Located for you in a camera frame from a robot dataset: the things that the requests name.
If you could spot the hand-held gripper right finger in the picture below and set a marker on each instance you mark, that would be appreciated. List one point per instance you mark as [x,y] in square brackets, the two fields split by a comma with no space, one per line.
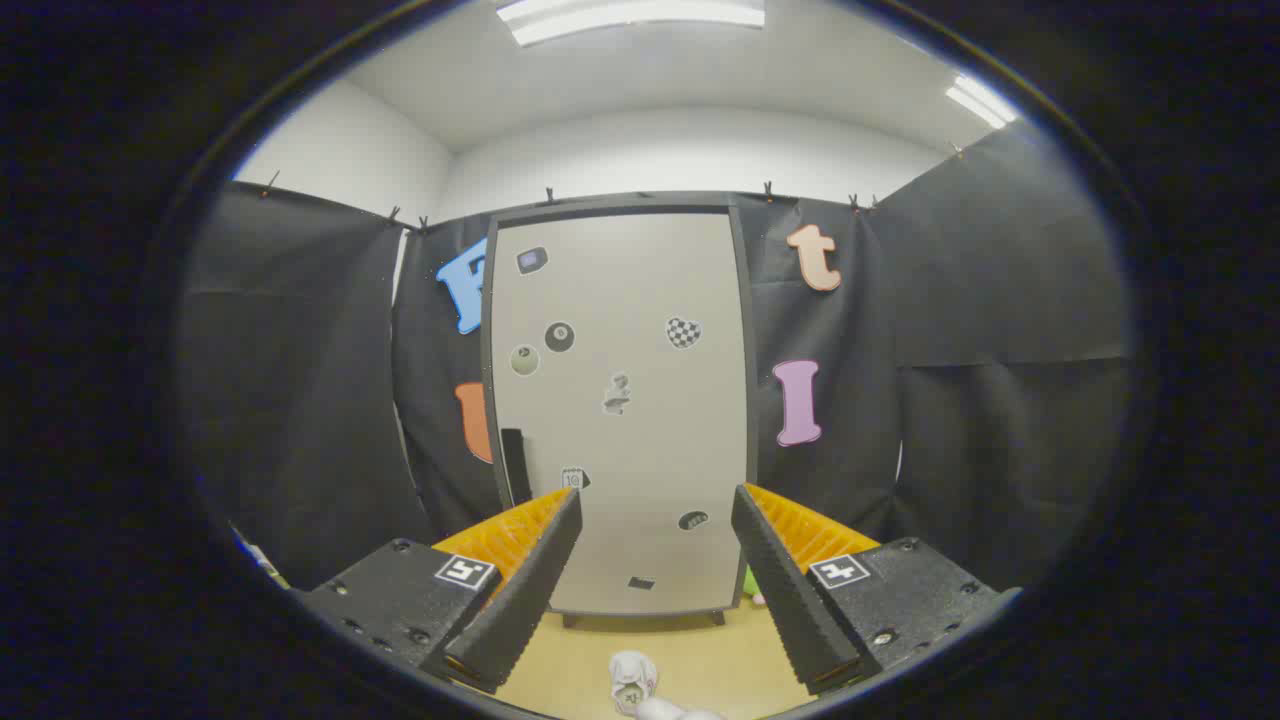
[790,600]

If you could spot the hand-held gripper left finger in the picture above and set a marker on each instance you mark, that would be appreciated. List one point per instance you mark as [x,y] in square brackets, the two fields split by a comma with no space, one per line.
[530,590]

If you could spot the white canvas shoe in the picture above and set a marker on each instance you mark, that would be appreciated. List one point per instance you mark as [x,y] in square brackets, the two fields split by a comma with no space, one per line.
[632,680]

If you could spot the grey shoe cabinet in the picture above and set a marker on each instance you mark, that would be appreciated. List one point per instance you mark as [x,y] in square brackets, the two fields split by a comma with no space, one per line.
[744,400]

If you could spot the green plush toy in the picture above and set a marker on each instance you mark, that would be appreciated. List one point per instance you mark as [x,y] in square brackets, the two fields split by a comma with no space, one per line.
[750,583]

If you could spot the white and blue clutter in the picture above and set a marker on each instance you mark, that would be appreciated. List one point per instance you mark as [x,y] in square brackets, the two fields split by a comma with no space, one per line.
[262,560]

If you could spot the black backdrop cloth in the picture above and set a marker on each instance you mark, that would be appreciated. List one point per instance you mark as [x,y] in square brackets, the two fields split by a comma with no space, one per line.
[300,400]

